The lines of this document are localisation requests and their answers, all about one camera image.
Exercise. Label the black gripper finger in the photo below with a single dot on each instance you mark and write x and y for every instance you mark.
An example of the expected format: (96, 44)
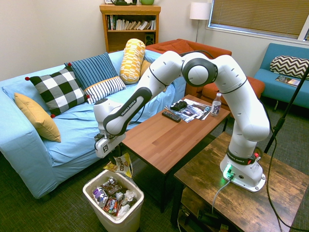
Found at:
(112, 158)
(119, 151)

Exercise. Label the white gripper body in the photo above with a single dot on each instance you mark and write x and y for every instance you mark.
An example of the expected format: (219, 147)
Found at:
(108, 146)

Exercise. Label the yellow chip bag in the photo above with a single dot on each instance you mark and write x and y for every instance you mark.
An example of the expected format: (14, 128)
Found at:
(122, 165)

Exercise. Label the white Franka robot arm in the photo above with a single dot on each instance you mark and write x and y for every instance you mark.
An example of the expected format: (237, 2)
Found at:
(246, 116)

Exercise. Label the white plastic trash bin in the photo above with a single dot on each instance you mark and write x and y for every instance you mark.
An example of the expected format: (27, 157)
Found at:
(113, 217)

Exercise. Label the metal floor vent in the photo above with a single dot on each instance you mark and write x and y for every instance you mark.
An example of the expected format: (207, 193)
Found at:
(140, 169)

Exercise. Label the brown chocolate wrapper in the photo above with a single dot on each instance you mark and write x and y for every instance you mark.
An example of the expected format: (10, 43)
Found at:
(111, 186)

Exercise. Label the discarded purple hint bottle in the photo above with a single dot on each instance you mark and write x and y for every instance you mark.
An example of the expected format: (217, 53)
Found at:
(100, 197)

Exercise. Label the light blue sofa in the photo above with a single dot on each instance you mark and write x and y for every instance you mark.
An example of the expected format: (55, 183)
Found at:
(72, 125)

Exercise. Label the crumpled white paper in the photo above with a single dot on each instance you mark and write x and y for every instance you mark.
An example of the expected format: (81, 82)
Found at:
(130, 196)

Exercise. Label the red snack wrapper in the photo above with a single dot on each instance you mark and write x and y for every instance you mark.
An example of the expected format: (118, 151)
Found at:
(112, 206)

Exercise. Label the reddish wood coffee table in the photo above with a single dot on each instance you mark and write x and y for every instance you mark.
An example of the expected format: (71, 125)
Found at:
(173, 140)

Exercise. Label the white navy striped cushion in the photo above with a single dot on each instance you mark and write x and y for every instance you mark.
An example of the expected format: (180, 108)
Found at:
(105, 88)

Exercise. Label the black TV remote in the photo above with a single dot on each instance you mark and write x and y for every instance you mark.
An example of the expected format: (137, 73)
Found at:
(171, 116)

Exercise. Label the black white checkered cushion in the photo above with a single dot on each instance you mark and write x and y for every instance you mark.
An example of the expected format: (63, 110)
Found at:
(59, 90)

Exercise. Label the black game controller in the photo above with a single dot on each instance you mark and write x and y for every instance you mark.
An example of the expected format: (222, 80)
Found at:
(179, 105)

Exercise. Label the plain mustard yellow cushion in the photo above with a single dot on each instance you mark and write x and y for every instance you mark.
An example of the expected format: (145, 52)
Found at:
(38, 118)

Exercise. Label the blue striped cushion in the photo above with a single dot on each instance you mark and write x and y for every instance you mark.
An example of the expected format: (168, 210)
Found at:
(93, 68)

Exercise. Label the dark cover glossy magazine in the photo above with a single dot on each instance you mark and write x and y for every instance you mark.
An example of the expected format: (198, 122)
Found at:
(192, 111)

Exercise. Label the mustard striped cushion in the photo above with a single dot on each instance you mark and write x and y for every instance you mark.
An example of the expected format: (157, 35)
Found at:
(144, 67)

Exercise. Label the yellow white patterned bolster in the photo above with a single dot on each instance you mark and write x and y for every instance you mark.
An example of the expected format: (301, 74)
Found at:
(132, 62)

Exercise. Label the small glossy magazine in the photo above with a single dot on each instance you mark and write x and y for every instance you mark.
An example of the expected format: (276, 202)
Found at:
(206, 113)

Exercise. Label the clear hint water bottle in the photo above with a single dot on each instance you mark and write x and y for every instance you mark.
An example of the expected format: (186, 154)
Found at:
(216, 106)

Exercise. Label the wooden bookshelf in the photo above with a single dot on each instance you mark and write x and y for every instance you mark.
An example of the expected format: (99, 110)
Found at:
(130, 38)

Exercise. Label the small black speaker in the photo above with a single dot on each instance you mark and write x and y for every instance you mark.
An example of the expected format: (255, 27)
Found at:
(149, 39)

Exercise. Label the orange armchair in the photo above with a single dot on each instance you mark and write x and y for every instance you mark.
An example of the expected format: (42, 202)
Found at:
(173, 46)

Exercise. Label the paperback books row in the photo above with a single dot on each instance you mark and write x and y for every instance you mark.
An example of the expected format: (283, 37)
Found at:
(131, 24)

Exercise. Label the rustic dark wood table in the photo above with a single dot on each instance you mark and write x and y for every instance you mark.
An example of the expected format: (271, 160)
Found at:
(241, 207)

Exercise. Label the green bowl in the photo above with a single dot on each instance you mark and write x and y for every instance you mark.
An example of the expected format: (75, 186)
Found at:
(146, 2)

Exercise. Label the white shade floor lamp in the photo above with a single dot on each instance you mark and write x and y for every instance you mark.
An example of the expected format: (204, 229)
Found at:
(200, 10)

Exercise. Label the teal sofa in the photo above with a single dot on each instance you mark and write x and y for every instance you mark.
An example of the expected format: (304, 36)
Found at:
(277, 94)

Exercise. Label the colourful magazine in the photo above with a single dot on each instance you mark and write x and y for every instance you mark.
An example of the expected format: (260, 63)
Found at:
(287, 81)

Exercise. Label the black white chevron cushion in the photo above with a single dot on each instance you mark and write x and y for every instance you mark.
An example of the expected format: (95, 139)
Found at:
(288, 66)

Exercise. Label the wooden window blinds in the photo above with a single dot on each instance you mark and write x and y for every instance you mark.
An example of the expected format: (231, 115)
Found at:
(256, 14)

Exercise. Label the black camera stand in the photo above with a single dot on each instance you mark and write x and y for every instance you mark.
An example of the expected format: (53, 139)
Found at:
(285, 113)

